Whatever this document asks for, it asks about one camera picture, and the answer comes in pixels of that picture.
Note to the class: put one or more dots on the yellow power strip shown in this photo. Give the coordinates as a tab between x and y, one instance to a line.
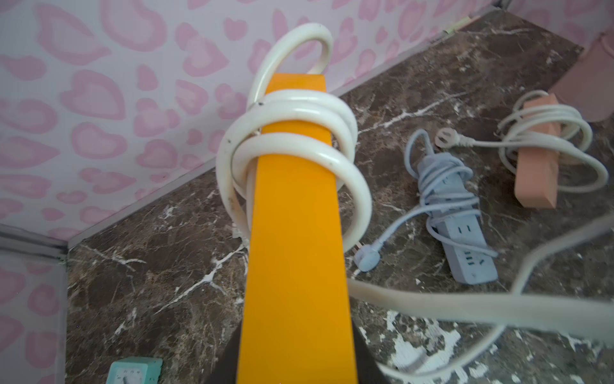
296	324

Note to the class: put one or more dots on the pink pen cup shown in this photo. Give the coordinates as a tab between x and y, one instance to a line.
588	85

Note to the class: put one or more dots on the small teal alarm clock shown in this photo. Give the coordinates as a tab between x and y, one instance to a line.
139	370

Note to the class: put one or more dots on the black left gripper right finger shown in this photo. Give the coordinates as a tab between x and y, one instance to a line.
367	368

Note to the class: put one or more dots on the pink power strip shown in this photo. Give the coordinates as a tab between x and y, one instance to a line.
537	169

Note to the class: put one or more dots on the aluminium corner frame post left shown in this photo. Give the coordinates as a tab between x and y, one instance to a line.
23	242

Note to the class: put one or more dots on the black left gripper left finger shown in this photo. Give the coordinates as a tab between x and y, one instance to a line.
226	369

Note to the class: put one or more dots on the light blue power strip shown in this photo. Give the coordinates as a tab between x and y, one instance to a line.
454	218

